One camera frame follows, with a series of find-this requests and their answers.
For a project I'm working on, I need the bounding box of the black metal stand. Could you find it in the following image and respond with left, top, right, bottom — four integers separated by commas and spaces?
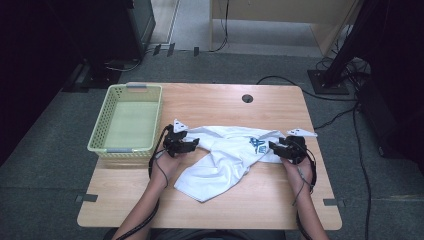
307, 0, 381, 96

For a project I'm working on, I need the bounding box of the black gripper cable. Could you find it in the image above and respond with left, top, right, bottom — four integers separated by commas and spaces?
114, 123, 174, 240
294, 144, 318, 240

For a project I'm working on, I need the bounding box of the black floor cable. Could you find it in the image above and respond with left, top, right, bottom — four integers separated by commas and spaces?
313, 103, 360, 131
255, 75, 359, 103
351, 103, 373, 240

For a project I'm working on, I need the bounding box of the grey tape strip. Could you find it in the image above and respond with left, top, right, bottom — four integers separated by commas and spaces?
322, 198, 346, 208
75, 193, 99, 203

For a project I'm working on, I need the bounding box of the dark curtain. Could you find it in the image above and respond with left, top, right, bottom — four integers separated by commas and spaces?
353, 0, 424, 174
0, 0, 84, 166

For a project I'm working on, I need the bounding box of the black hanging cable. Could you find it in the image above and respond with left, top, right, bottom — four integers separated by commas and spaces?
208, 0, 232, 54

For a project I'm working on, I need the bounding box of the thin grey left gripper cable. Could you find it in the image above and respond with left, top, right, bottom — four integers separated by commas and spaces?
154, 156, 169, 191

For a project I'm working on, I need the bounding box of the grey floor cable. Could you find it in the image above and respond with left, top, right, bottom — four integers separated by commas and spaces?
104, 56, 144, 73

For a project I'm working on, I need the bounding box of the light wooden desk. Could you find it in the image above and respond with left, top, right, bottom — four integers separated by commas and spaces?
209, 0, 364, 57

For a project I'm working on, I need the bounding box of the white t-shirt with blue print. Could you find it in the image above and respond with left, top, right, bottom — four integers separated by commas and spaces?
173, 125, 292, 203

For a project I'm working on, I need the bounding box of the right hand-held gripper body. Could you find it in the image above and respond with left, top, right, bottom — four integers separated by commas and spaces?
279, 128, 318, 165

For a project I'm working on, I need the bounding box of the person's left hand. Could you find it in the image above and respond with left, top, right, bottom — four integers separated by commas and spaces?
149, 152, 184, 189

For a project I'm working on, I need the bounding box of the person's right hand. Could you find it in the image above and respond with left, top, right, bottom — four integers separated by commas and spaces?
280, 158, 314, 196

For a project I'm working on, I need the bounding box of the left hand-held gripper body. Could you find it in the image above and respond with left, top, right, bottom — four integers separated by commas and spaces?
162, 118, 189, 158

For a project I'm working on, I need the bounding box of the black floor stand base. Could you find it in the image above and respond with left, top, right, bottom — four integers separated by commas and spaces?
62, 59, 125, 93

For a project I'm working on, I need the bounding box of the thin grey right gripper cable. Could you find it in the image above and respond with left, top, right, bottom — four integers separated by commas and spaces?
291, 166, 309, 206

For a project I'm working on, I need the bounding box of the light green plastic basket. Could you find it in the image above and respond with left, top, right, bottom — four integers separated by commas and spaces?
87, 83, 164, 159

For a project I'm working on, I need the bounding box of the black cabinet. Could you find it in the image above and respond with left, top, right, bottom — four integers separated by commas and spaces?
46, 0, 157, 63

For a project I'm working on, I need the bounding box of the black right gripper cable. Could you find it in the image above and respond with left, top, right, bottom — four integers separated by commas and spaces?
294, 144, 318, 240

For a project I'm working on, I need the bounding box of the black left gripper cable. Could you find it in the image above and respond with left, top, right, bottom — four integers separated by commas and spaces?
114, 123, 174, 240

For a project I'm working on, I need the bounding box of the thin grey gripper cable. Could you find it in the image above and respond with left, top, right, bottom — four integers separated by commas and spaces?
291, 166, 309, 206
154, 156, 169, 191

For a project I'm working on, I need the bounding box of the person's dark clothing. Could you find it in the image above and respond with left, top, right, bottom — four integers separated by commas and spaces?
103, 228, 291, 240

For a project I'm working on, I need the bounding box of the tangle of black cables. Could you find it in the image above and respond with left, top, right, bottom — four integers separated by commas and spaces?
314, 24, 373, 88

